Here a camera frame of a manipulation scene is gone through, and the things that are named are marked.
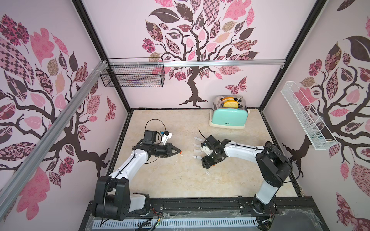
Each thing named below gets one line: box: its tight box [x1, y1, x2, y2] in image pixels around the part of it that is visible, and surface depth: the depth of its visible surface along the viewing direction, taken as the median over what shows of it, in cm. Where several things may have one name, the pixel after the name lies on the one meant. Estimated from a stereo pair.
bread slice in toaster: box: [221, 96, 239, 109], surface depth 100 cm
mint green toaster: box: [209, 95, 250, 130], surface depth 102 cm
